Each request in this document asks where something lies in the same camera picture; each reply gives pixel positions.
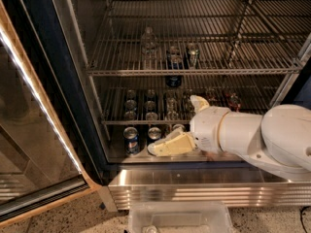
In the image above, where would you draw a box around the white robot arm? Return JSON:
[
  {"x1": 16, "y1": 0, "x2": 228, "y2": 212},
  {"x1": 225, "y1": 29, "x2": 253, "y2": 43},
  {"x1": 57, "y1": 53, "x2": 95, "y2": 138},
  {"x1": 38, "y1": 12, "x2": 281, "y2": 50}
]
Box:
[{"x1": 148, "y1": 95, "x2": 311, "y2": 182}]

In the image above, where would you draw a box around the blue pepsi can front left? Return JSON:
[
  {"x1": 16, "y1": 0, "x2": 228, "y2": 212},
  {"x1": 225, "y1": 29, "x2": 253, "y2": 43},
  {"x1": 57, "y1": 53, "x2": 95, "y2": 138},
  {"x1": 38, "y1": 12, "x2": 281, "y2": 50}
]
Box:
[{"x1": 123, "y1": 127, "x2": 140, "y2": 155}]

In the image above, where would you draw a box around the stainless steel fridge base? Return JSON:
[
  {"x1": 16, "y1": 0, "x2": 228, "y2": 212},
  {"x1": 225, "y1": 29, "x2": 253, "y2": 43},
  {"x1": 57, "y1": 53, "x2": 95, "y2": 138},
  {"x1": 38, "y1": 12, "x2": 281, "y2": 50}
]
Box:
[{"x1": 109, "y1": 167, "x2": 311, "y2": 210}]

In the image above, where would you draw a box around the open glass fridge door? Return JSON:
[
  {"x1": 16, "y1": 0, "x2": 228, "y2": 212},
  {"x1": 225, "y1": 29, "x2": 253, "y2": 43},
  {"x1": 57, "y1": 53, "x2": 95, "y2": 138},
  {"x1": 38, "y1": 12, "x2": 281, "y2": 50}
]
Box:
[{"x1": 0, "y1": 0, "x2": 99, "y2": 227}]

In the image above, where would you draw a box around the white green soda can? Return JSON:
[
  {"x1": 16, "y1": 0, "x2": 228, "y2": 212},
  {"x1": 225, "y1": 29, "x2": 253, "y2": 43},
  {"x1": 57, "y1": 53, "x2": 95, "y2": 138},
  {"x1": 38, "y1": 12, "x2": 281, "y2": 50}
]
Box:
[{"x1": 170, "y1": 123, "x2": 186, "y2": 132}]

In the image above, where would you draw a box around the middle wire fridge shelf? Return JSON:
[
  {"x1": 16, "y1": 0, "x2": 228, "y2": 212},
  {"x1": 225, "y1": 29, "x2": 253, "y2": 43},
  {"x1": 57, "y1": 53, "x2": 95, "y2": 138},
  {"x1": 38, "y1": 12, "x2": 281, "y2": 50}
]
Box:
[{"x1": 101, "y1": 75, "x2": 283, "y2": 125}]

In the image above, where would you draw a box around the black cable on floor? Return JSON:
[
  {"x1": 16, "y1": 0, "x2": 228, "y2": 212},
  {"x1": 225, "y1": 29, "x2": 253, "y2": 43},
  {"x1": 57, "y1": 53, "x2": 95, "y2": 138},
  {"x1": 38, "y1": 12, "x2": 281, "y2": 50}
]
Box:
[{"x1": 299, "y1": 206, "x2": 311, "y2": 233}]

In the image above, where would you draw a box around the dark blue fridge mullion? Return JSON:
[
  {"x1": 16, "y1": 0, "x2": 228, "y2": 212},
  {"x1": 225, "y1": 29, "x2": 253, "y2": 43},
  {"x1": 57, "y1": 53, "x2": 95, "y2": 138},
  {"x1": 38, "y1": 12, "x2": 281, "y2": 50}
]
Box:
[{"x1": 282, "y1": 57, "x2": 311, "y2": 109}]

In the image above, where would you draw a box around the upper wire fridge shelf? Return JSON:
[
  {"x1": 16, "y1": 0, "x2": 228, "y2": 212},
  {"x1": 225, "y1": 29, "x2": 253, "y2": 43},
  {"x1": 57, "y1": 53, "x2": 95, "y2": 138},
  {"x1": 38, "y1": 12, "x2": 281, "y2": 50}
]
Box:
[{"x1": 87, "y1": 0, "x2": 311, "y2": 76}]

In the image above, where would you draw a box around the blue pepsi can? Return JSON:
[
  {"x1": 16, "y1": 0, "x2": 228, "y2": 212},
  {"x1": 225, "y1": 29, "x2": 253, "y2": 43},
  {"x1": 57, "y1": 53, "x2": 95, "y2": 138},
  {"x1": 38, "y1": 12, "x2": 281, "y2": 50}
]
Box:
[
  {"x1": 123, "y1": 127, "x2": 140, "y2": 155},
  {"x1": 147, "y1": 126, "x2": 161, "y2": 145}
]

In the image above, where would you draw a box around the clear plastic bin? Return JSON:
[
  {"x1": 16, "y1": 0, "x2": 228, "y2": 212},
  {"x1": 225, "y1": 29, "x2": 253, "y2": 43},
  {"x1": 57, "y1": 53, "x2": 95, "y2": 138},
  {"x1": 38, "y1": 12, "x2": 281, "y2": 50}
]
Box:
[{"x1": 128, "y1": 201, "x2": 234, "y2": 233}]

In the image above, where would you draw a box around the wire fridge shelf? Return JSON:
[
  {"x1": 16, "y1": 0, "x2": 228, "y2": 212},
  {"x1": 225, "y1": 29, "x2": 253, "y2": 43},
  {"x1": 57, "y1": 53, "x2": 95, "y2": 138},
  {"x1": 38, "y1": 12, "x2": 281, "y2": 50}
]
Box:
[
  {"x1": 87, "y1": 0, "x2": 311, "y2": 76},
  {"x1": 101, "y1": 75, "x2": 283, "y2": 125}
]

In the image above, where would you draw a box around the clear plastic water bottle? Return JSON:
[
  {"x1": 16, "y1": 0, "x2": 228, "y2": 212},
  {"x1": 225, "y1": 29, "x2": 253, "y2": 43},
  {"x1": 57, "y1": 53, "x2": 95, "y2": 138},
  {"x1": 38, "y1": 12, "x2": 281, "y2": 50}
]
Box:
[{"x1": 141, "y1": 26, "x2": 158, "y2": 70}]

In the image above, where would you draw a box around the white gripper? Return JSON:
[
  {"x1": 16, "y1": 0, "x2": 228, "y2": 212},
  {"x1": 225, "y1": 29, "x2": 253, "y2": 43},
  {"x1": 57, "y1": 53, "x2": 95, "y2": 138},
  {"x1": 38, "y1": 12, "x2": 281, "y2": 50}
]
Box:
[{"x1": 147, "y1": 95, "x2": 230, "y2": 156}]

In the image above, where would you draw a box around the dark blue soda can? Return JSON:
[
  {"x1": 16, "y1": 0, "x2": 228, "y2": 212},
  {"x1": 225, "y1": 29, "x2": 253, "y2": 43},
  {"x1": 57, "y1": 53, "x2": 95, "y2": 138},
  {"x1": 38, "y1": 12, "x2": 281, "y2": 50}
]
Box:
[{"x1": 165, "y1": 46, "x2": 183, "y2": 87}]

